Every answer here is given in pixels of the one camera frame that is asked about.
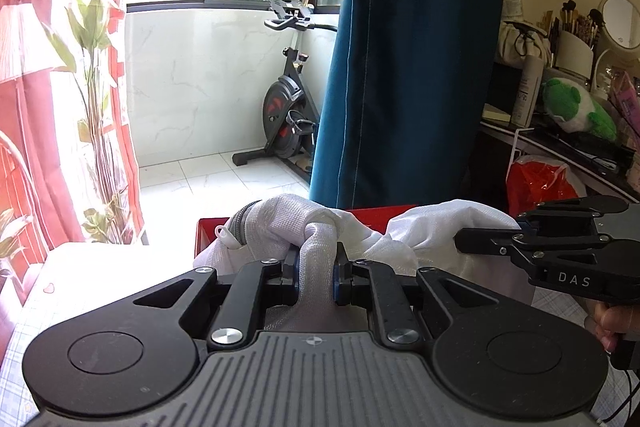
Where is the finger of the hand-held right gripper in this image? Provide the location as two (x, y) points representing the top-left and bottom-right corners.
(517, 195), (632, 233)
(454, 227), (538, 258)

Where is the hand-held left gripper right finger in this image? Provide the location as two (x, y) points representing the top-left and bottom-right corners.
(332, 243), (501, 350)

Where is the white wire hook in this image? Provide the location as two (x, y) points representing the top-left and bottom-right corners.
(512, 128), (532, 165)

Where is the yellow sticky note pad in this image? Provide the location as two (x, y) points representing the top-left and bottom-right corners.
(482, 103), (512, 125)

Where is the red plastic bag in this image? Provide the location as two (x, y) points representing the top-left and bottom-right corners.
(506, 155), (588, 218)

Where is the red cardboard box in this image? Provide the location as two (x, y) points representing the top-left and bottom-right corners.
(197, 205), (418, 263)

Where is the white spray bottle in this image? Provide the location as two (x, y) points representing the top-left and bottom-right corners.
(510, 54), (544, 128)

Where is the bunch of makeup brushes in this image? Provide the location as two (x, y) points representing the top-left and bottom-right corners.
(540, 0), (608, 48)

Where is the white drawstring cloth bag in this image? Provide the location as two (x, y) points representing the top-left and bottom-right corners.
(496, 19), (553, 68)

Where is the dark blue curtain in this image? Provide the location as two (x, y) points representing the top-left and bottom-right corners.
(308, 0), (506, 210)

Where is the green white plush toy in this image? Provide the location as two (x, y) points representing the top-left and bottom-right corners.
(542, 78), (618, 142)

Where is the printed red backdrop cloth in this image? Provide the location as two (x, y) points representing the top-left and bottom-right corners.
(0, 0), (150, 323)

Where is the person's right hand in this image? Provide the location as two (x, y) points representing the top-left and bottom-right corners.
(584, 301), (627, 353)

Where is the plaid bed sheet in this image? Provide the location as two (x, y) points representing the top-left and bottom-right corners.
(0, 241), (640, 427)

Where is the round white vanity mirror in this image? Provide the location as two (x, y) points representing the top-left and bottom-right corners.
(592, 0), (627, 80)

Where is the black cable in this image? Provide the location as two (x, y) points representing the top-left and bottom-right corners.
(597, 369), (640, 424)

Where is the black exercise bike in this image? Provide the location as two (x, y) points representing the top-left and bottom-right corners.
(232, 0), (341, 182)

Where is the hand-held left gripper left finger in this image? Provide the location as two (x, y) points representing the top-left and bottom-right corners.
(132, 252), (301, 352)

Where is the pink packet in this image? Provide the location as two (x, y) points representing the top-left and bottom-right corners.
(609, 72), (640, 132)

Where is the white mesh garment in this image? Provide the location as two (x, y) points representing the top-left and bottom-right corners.
(194, 195), (535, 334)

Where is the white brush holder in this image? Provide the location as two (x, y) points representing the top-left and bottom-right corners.
(555, 31), (596, 72)

